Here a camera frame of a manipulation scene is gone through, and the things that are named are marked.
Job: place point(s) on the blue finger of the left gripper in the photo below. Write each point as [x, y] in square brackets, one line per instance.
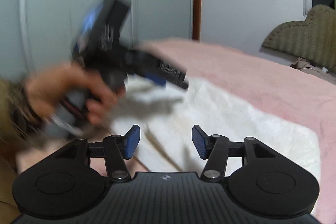
[158, 80]

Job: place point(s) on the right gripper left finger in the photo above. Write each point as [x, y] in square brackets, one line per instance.
[117, 149]

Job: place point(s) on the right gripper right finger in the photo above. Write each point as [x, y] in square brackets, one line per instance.
[215, 150]

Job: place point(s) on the olive sleeve forearm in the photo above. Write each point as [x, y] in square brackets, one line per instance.
[17, 125]

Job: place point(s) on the left hand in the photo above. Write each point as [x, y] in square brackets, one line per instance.
[46, 89]

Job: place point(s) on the pink bed sheet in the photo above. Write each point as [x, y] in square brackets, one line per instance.
[272, 88]

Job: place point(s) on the olive striped headboard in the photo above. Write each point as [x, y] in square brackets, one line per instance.
[313, 39]

